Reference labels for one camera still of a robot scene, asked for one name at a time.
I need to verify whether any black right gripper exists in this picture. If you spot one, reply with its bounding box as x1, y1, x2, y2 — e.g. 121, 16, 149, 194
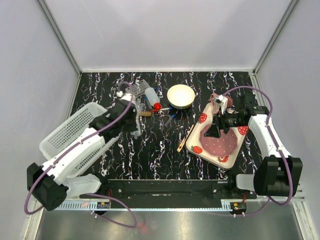
203, 107, 246, 139

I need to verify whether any tan bristle tube brush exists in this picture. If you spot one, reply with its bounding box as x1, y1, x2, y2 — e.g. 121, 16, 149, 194
140, 111, 166, 117

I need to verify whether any wooden test tube clamp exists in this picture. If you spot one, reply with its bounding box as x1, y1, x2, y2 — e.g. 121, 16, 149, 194
177, 124, 195, 153

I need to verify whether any white wash bottle red cap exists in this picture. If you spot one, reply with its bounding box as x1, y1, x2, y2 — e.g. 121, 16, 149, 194
144, 87, 162, 112

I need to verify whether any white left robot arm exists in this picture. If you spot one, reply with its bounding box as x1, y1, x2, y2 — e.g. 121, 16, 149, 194
24, 93, 142, 215

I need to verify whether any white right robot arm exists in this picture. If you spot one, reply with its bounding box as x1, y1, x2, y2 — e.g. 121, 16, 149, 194
203, 93, 303, 200

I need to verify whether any pink polka dot dish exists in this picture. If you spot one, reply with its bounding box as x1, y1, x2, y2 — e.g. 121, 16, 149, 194
199, 124, 238, 157

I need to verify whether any white strawberry pattern tray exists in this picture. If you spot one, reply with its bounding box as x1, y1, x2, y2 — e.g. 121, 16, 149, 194
185, 103, 249, 170

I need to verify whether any clear test tube rack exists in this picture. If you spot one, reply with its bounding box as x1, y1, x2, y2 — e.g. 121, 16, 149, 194
125, 79, 150, 98

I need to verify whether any green white ceramic bowl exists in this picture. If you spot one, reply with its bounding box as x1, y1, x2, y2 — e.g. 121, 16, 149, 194
166, 84, 196, 110

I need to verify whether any white perforated plastic basket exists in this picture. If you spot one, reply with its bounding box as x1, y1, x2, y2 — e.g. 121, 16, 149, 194
39, 102, 120, 178

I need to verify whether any right control box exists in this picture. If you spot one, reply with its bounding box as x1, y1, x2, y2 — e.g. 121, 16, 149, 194
230, 202, 247, 215

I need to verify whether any control box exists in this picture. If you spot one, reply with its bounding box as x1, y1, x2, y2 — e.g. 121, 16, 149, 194
96, 201, 111, 210
230, 202, 247, 215

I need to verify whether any left control box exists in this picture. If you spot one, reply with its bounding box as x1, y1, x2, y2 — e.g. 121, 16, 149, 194
96, 201, 111, 210

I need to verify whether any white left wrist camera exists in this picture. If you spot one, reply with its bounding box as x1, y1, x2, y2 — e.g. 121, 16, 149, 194
116, 90, 136, 105

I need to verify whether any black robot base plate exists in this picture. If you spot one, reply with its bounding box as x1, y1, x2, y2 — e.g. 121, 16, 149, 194
79, 178, 258, 201

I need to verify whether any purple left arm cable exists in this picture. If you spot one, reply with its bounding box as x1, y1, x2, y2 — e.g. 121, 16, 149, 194
23, 81, 138, 229

